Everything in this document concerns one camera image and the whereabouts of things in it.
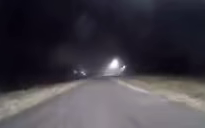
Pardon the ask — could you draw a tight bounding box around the street lamp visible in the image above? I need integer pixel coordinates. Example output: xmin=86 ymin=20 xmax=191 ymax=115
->
xmin=120 ymin=64 xmax=127 ymax=76
xmin=108 ymin=57 xmax=122 ymax=77

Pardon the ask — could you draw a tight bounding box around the grey asphalt road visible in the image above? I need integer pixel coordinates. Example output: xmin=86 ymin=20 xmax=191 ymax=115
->
xmin=0 ymin=76 xmax=205 ymax=128

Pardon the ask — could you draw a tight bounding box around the pale grass verge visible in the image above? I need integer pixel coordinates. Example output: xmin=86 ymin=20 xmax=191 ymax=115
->
xmin=0 ymin=79 xmax=86 ymax=124
xmin=118 ymin=75 xmax=205 ymax=114

